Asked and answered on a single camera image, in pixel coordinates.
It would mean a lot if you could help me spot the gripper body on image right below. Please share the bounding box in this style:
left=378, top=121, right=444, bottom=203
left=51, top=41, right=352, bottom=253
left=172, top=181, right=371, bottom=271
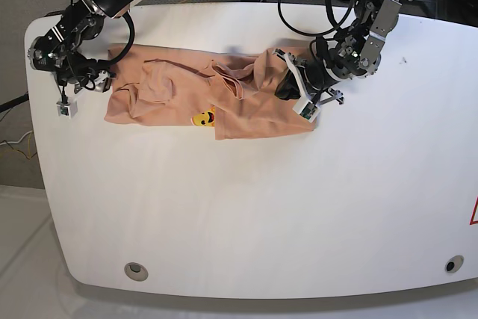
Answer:
left=273, top=49, right=344, bottom=106

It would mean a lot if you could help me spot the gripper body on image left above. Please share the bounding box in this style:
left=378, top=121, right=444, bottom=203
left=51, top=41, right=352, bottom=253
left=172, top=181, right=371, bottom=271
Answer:
left=54, top=53, right=116, bottom=103

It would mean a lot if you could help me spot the peach T-shirt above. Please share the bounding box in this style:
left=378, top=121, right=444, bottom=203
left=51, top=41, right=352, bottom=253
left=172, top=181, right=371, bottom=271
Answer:
left=105, top=45, right=317, bottom=140

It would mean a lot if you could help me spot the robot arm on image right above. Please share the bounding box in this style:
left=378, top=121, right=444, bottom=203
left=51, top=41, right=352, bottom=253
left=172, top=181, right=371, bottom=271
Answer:
left=275, top=0, right=411, bottom=106

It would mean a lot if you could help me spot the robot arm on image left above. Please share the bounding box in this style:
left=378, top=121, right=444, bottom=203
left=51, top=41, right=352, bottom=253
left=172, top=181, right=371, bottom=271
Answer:
left=28, top=0, right=142, bottom=107

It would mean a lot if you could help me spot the black bar at left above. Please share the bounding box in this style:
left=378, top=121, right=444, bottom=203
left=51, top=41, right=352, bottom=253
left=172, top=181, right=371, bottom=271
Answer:
left=0, top=93, right=29, bottom=113

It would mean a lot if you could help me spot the left table grommet hole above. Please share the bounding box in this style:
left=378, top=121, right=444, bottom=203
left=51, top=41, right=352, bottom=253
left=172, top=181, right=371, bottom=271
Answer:
left=124, top=262, right=149, bottom=282

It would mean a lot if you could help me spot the table grommet hole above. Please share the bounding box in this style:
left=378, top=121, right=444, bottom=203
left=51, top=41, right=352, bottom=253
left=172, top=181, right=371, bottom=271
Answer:
left=124, top=262, right=149, bottom=282
left=445, top=255, right=464, bottom=273

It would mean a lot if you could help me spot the right table grommet hole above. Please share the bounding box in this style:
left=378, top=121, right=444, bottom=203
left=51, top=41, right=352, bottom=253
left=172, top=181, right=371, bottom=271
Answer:
left=445, top=255, right=464, bottom=273

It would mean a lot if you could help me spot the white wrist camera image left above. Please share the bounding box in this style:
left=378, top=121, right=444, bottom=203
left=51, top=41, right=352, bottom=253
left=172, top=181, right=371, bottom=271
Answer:
left=56, top=100, right=78, bottom=118

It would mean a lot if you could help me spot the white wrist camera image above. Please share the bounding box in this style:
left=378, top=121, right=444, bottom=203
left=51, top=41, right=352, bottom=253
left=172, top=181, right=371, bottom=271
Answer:
left=56, top=100, right=78, bottom=118
left=293, top=97, right=320, bottom=123

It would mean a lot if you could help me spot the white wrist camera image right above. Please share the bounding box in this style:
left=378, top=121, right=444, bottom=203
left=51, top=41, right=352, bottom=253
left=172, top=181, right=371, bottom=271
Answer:
left=293, top=97, right=320, bottom=123

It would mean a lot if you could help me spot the white cable on floor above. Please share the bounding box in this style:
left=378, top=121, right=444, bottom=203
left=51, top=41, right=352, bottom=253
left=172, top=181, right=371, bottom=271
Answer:
left=0, top=130, right=34, bottom=148

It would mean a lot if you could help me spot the yellow cable on floor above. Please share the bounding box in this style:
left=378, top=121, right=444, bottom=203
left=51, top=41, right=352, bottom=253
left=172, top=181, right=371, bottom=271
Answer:
left=0, top=132, right=35, bottom=161

